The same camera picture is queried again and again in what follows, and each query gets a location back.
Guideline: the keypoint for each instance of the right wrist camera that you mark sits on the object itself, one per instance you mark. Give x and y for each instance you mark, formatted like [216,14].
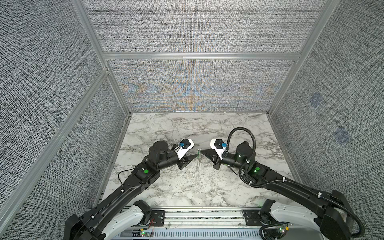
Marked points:
[219,146]

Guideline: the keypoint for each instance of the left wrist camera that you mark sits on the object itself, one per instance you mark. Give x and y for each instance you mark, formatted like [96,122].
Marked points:
[183,147]

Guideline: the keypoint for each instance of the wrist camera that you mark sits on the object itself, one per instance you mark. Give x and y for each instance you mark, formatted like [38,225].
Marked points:
[183,147]
[219,146]

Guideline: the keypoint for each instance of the grey slotted cable duct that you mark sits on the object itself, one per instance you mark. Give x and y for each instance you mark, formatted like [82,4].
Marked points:
[190,234]

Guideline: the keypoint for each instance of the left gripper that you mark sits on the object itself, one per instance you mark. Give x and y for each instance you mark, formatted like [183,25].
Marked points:
[183,163]

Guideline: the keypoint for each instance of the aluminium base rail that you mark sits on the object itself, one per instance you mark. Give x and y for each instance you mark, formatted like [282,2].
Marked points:
[239,217]

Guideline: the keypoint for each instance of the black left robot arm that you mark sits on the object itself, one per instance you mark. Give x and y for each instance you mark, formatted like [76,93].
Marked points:
[107,220]

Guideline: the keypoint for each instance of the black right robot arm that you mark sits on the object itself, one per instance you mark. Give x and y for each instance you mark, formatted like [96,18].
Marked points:
[328,213]

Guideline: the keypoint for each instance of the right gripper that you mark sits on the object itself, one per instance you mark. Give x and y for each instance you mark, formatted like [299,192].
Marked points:
[215,158]

